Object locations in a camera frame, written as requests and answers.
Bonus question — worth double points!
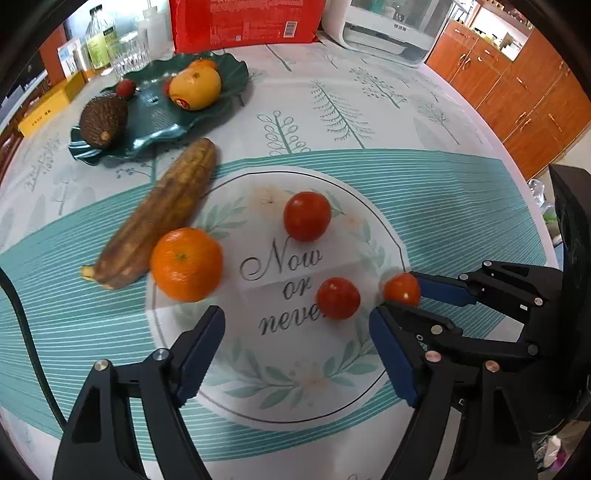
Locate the overripe brown banana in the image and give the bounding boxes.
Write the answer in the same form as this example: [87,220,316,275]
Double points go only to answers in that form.
[82,137,218,291]

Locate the tree print tablecloth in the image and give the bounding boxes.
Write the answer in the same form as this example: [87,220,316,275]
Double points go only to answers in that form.
[0,28,561,480]

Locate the small red tomato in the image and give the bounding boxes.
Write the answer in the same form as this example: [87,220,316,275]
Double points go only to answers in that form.
[316,277,361,320]
[383,272,422,308]

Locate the clear glass cup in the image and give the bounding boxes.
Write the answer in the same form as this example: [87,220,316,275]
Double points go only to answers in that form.
[111,36,151,77]

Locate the white and blue box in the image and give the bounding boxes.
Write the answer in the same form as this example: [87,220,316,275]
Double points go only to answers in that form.
[58,39,86,79]

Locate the clear bottle green label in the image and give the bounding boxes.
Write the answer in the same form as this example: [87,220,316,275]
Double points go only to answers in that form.
[85,4,116,70]

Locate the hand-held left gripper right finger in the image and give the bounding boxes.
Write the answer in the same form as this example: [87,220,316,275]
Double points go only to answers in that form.
[368,307,541,480]

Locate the white squeeze bottle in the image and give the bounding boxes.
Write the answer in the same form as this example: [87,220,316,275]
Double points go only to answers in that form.
[143,9,175,61]

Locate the red paper cup packet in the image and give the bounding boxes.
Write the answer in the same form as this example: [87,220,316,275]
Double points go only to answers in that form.
[168,0,326,54]

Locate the large yellow orange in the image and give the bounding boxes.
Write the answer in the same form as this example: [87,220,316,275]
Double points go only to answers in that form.
[167,67,222,112]

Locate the yellow tin box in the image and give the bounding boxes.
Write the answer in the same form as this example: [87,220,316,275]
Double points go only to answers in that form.
[17,71,86,138]

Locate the clear plastic bag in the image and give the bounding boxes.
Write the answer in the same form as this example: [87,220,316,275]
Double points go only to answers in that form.
[526,178,555,217]

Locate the dark green scalloped plate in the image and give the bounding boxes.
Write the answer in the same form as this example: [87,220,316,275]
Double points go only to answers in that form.
[68,51,250,167]

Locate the white sterilizer cabinet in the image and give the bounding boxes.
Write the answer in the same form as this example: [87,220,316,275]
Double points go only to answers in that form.
[321,0,455,68]

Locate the dark brown avocado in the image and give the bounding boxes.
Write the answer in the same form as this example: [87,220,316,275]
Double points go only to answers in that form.
[78,90,129,149]

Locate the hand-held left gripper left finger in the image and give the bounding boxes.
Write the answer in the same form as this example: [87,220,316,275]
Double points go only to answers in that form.
[53,305,227,480]

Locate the red cherry tomato top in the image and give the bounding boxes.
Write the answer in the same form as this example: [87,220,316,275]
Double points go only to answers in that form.
[283,191,332,243]

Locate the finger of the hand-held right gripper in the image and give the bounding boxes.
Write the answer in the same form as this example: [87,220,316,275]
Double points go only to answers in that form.
[382,301,540,370]
[412,260,564,324]

